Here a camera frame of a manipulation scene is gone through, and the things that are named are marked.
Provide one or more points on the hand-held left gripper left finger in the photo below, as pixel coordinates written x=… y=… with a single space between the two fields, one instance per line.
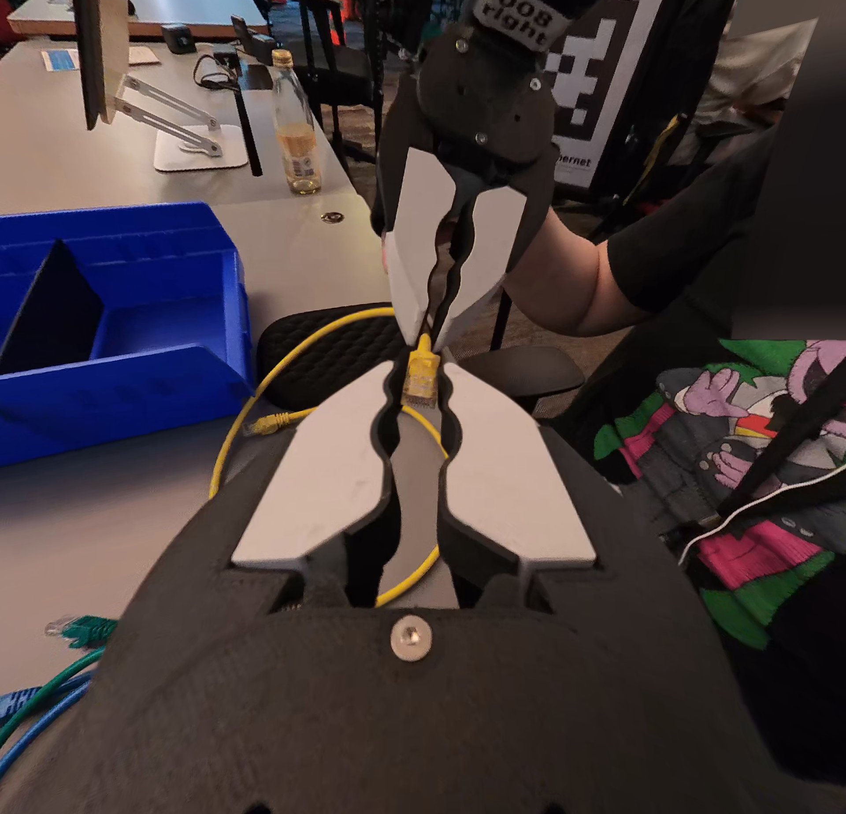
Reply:
x=324 y=477

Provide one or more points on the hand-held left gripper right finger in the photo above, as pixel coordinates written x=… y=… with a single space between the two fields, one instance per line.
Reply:
x=515 y=490

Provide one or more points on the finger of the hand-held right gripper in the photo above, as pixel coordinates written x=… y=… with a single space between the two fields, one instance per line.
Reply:
x=416 y=232
x=492 y=239

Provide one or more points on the blue plastic bin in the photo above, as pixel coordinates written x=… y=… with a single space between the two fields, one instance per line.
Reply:
x=165 y=338

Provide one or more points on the person's right forearm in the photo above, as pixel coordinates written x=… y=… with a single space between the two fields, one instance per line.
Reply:
x=568 y=285

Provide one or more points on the black textured pad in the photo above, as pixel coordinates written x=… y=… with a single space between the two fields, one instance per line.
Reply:
x=330 y=358

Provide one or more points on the glass bottle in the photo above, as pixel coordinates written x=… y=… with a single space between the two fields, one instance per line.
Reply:
x=296 y=133

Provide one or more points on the colourful printed clothing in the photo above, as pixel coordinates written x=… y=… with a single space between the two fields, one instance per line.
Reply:
x=727 y=463

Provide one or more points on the small black box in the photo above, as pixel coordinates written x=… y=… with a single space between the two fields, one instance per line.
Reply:
x=178 y=39

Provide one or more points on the tablet on white stand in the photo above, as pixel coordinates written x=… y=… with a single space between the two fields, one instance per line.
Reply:
x=106 y=34

